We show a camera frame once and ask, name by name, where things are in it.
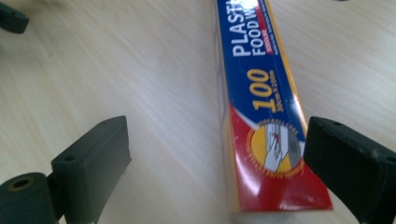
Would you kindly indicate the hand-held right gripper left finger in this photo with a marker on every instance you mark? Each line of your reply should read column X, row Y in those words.
column 90, row 168

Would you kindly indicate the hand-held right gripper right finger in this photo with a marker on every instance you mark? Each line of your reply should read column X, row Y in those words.
column 351, row 168

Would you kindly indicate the blue and red wrap box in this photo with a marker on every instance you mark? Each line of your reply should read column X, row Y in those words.
column 264, row 109

